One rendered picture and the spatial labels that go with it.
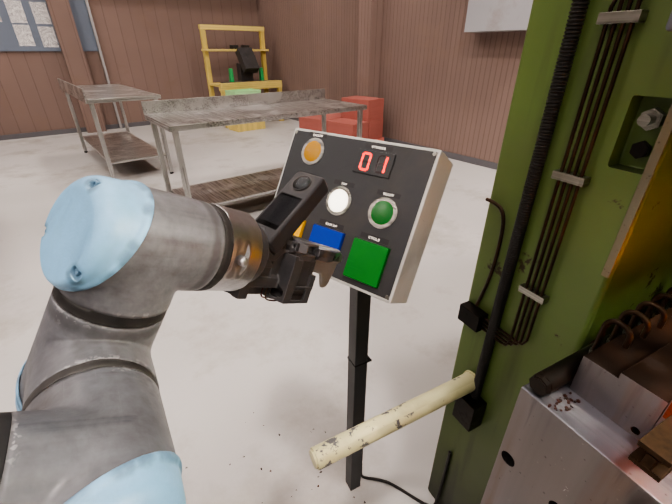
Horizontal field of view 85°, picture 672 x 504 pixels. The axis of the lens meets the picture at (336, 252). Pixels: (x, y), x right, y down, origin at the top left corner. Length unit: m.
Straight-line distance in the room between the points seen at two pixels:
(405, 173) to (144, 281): 0.48
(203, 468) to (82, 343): 1.32
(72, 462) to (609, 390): 0.58
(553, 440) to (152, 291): 0.55
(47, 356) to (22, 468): 0.12
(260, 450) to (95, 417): 1.36
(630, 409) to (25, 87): 8.53
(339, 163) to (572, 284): 0.48
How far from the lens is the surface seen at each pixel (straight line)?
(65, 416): 0.29
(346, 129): 5.55
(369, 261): 0.66
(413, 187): 0.66
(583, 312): 0.77
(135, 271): 0.32
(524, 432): 0.68
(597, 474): 0.63
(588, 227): 0.73
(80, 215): 0.33
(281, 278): 0.46
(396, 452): 1.61
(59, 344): 0.36
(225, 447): 1.66
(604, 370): 0.62
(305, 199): 0.45
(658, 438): 0.52
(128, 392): 0.31
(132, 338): 0.36
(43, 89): 8.56
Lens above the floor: 1.35
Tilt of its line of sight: 29 degrees down
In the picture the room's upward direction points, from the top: straight up
